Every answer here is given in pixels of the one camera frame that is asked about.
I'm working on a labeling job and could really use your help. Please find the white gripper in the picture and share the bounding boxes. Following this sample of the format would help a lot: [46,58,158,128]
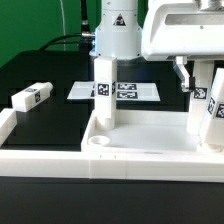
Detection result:
[141,0,224,92]

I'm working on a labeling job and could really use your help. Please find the white desk top tray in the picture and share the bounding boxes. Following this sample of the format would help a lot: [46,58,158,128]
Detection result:
[81,110,224,154]

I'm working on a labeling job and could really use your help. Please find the white marker base sheet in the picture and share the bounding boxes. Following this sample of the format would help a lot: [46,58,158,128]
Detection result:
[68,81,160,102]

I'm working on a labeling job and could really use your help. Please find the black upright connector cable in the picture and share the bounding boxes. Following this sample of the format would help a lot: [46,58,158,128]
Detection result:
[80,0,91,34]

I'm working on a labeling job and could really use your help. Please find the white thin cable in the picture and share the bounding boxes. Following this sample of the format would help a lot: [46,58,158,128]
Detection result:
[59,0,67,52]

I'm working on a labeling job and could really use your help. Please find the white U-shaped obstacle frame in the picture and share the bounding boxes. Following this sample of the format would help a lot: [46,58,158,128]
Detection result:
[0,108,224,184]

